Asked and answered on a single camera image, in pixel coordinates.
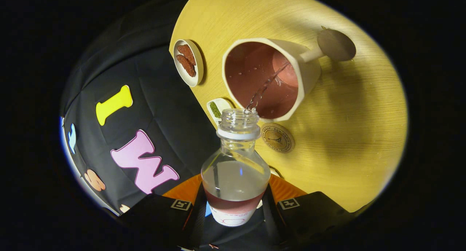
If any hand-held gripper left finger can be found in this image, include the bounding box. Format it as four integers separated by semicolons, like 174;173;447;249
120;174;208;250

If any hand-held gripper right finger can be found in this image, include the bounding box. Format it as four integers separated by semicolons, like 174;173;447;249
263;174;355;250

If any clear plastic juice bottle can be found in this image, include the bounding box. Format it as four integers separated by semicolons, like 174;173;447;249
201;108;271;227

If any round wooden coaster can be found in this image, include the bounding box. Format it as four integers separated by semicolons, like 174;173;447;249
261;122;295;154

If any beige cup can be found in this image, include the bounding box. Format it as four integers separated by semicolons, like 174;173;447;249
222;28;357;122

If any wooden table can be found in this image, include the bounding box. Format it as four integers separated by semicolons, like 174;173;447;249
169;0;408;213

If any white divided bean dish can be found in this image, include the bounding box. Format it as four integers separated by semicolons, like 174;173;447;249
206;98;235;126

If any black backdrop cloth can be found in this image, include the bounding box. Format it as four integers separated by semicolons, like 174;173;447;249
60;0;281;250

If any red sausage piece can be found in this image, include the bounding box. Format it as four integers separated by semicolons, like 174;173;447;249
177;44;197;66
176;54;197;78

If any white oval plate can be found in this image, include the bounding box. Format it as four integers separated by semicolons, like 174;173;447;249
173;39;204;87

